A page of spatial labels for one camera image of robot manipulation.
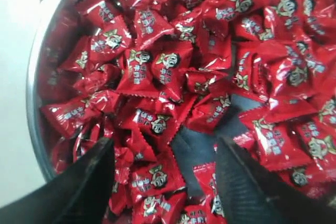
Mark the pile of red candies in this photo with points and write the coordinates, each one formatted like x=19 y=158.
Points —
x=83 y=100

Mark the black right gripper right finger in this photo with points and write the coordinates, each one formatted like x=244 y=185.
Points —
x=249 y=193

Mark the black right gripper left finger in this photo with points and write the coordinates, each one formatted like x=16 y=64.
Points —
x=79 y=195

